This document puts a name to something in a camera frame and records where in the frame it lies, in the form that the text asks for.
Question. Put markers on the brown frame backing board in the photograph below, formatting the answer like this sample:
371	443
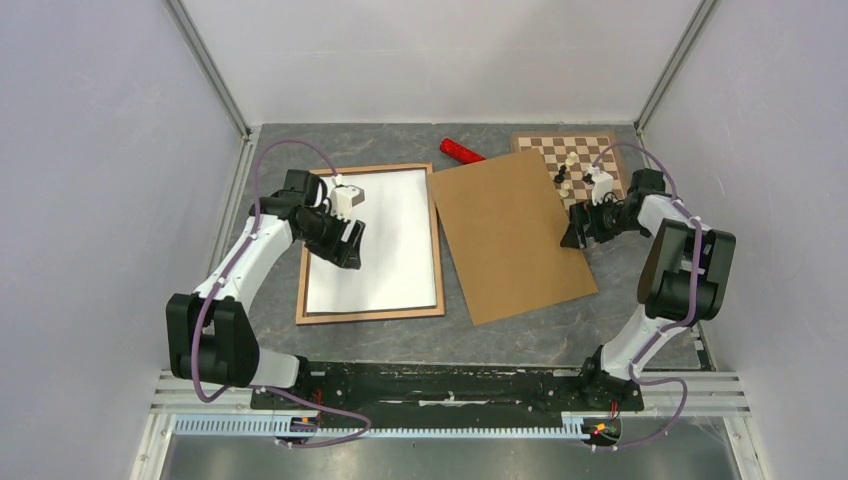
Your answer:
503	221

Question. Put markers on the wooden picture frame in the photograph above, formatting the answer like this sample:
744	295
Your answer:
301	311

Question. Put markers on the aluminium corner post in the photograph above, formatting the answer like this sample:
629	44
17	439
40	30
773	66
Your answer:
192	37
694	28

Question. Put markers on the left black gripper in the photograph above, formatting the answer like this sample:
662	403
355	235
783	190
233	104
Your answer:
339	252

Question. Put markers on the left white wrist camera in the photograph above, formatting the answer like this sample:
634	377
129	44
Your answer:
343	199

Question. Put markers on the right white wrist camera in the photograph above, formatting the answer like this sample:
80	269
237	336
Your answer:
601	184

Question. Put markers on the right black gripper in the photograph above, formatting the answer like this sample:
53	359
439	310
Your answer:
583	213

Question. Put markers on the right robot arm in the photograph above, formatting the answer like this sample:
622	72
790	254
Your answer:
683	280

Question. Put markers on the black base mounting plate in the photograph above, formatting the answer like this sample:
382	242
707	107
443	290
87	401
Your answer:
437	391

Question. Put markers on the red cylindrical object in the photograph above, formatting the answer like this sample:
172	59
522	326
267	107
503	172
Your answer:
459	152

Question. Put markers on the colourful photo poster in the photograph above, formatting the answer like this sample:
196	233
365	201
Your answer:
391	252

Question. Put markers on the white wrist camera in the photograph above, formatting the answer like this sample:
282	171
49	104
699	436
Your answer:
343	199
601	184

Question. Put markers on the left aluminium corner post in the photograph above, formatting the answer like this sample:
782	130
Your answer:
192	37

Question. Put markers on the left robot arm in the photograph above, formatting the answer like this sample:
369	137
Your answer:
210	337

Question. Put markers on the black chess piece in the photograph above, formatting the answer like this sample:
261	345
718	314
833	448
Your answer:
560	176

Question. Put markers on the right aluminium corner post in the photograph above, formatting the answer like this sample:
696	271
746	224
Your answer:
694	28

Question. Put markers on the wooden chessboard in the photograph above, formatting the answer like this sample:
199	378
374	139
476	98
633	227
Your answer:
554	148

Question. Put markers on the aluminium rail frame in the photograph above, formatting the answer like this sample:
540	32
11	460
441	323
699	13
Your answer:
709	434

